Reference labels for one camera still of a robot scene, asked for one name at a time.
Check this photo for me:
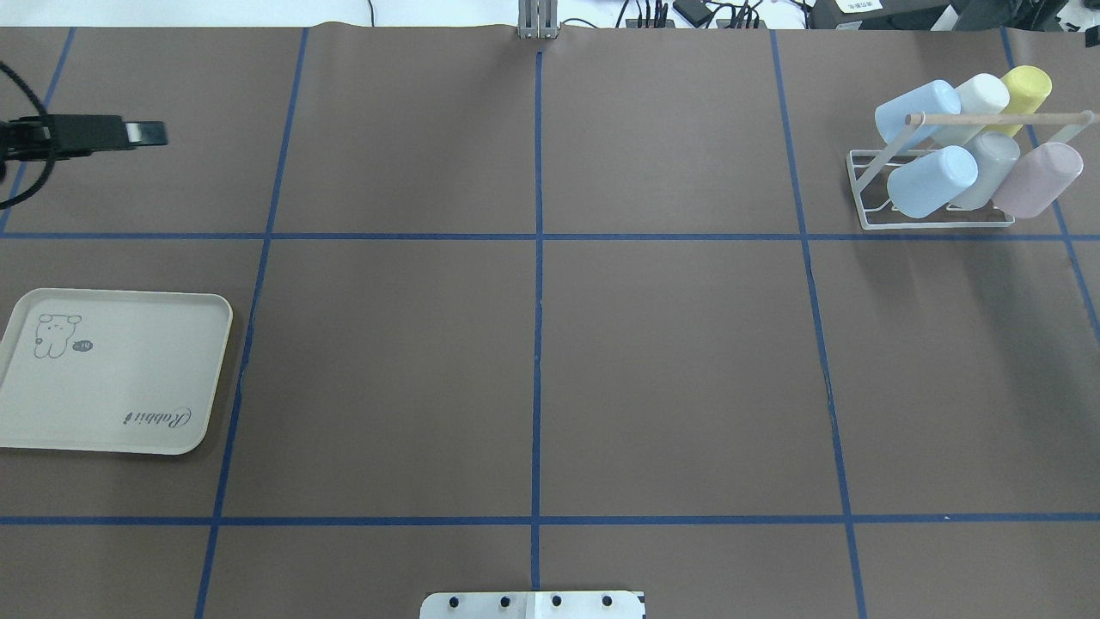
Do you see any pink cup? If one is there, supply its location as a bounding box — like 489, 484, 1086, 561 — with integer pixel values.
993, 142, 1084, 219

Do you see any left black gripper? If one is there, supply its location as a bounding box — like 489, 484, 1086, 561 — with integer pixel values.
1, 114, 169, 166

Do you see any aluminium frame post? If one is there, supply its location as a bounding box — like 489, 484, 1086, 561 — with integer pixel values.
517, 0, 560, 40

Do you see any black power adapter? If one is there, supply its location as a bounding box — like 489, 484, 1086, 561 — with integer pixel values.
672, 0, 724, 27

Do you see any yellow cup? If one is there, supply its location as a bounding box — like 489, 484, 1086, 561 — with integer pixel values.
999, 65, 1054, 117

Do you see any white wire cup rack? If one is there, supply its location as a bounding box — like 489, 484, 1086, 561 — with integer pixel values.
846, 121, 1097, 230

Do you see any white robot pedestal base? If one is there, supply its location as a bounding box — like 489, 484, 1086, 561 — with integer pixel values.
418, 589, 647, 618

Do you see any grey cup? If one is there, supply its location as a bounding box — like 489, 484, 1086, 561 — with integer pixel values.
950, 131, 1021, 211

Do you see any wooden rack dowel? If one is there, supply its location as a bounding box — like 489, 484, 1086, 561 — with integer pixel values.
905, 110, 1097, 126

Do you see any cream plastic tray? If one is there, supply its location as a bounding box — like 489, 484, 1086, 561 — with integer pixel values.
1, 287, 233, 456

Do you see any light blue cup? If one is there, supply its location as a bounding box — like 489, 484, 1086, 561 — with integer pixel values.
887, 145, 979, 219

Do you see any blue cup back row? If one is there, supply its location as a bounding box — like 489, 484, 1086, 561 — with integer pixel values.
875, 79, 963, 144

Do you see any cream white cup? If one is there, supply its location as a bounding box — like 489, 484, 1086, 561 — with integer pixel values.
932, 73, 1011, 146

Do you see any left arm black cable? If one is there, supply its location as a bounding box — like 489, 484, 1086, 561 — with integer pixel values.
0, 60, 58, 211

